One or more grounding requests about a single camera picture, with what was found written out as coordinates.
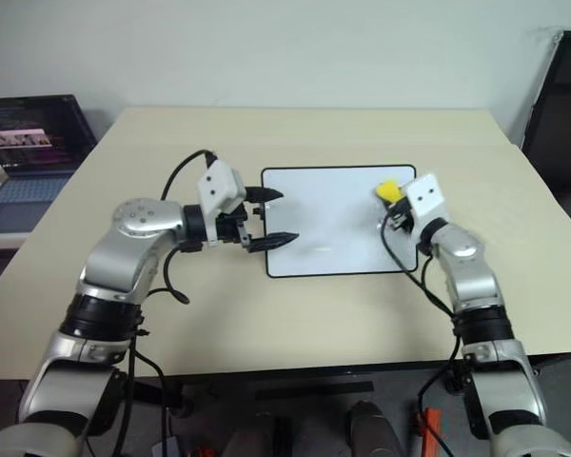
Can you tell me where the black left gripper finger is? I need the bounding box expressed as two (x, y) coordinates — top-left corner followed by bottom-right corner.
(245, 186), (286, 204)
(245, 231), (301, 254)

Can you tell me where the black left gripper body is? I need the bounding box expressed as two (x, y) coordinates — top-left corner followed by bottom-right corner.
(216, 201), (267, 249)

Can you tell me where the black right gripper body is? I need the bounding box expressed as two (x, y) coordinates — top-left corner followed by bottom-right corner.
(384, 203), (416, 235)

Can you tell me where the yellow whiteboard eraser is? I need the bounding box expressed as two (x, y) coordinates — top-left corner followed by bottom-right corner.
(373, 179), (404, 207)

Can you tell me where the white whiteboard with black rim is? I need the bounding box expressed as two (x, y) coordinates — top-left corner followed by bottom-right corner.
(260, 164), (420, 279)

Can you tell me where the dark rounded shape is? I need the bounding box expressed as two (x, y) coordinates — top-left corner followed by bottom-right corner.
(344, 400), (402, 457)

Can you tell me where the orange object under table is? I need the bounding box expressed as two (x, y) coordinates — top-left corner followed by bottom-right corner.
(410, 407), (444, 457)

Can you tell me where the open laptop with lit screen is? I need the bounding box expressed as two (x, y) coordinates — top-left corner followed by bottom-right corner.
(0, 94), (98, 235)

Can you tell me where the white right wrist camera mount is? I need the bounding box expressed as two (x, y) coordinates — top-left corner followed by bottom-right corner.
(403, 172), (451, 237)

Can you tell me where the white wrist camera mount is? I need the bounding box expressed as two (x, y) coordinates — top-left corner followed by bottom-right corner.
(195, 160), (247, 248)
(403, 172), (451, 237)

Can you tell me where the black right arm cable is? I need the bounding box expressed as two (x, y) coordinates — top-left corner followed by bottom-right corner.
(379, 211), (462, 429)

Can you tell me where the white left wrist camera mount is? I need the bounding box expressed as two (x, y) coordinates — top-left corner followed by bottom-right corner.
(195, 160), (247, 248)

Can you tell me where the black table frame bar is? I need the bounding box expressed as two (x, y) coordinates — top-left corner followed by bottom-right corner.
(255, 380), (376, 395)

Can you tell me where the black cable under left arm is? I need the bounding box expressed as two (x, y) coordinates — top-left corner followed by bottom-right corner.
(125, 326), (168, 457)

